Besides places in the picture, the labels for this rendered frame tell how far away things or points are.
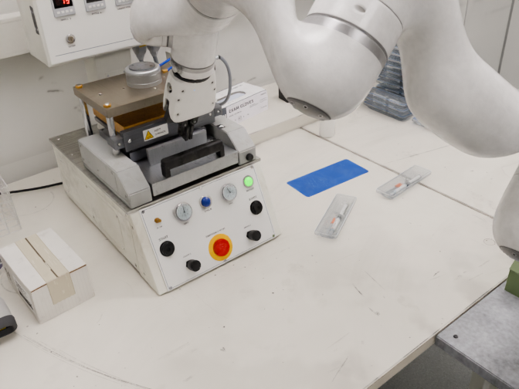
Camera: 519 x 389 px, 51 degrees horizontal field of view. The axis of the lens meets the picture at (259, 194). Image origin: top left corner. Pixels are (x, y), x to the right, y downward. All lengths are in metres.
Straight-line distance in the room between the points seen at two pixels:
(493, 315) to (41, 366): 0.87
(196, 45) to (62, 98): 0.81
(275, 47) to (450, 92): 0.20
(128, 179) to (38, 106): 0.64
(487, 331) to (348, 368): 0.29
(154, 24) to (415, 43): 0.42
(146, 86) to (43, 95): 0.53
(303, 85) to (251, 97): 1.25
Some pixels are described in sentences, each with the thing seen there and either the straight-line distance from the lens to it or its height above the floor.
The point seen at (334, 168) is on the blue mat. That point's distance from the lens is 1.60.
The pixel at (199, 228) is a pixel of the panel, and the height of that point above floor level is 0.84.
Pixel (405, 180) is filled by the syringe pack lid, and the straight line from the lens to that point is 1.52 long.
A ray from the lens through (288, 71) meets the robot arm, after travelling 0.56.
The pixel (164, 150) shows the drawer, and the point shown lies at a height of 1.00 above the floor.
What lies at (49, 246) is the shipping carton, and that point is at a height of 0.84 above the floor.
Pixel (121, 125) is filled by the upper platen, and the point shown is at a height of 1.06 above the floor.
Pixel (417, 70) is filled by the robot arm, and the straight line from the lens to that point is 0.66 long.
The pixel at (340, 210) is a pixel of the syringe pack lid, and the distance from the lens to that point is 1.37.
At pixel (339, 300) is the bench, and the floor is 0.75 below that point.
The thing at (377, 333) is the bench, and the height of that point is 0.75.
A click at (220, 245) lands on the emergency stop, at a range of 1.22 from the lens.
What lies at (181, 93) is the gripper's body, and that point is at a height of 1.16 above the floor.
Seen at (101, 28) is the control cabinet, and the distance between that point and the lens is 1.35.
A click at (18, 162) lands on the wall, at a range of 1.75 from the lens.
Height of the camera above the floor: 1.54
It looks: 32 degrees down
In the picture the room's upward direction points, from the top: 3 degrees counter-clockwise
